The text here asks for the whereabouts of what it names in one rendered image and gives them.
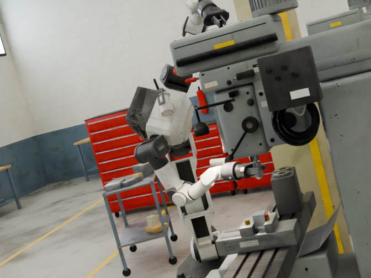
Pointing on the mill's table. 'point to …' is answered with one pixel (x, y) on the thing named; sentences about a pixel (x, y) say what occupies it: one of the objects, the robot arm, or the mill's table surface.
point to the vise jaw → (249, 230)
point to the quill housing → (240, 113)
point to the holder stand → (286, 190)
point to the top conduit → (227, 49)
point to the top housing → (245, 35)
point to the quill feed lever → (249, 124)
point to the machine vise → (260, 237)
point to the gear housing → (215, 78)
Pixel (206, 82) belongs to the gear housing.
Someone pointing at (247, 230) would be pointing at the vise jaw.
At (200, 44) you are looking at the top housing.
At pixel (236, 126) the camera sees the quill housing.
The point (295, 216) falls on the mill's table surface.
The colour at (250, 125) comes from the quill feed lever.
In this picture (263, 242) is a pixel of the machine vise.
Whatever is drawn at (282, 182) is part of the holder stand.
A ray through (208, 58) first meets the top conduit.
